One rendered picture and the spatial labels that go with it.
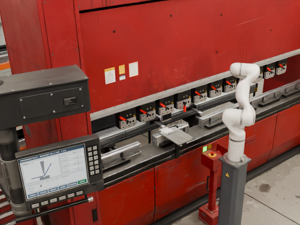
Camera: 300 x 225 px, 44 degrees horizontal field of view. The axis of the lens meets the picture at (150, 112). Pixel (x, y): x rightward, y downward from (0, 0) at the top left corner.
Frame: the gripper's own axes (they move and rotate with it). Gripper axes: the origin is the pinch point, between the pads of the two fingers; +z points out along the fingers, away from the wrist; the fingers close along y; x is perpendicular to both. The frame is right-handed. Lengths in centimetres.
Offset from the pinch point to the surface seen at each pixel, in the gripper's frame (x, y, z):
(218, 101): 54, -74, 8
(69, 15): -128, -37, -121
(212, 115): 19, -49, 2
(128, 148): -80, -48, 2
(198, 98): -3, -49, -23
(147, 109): -59, -50, -29
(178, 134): -34, -38, -2
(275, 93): 118, -48, 5
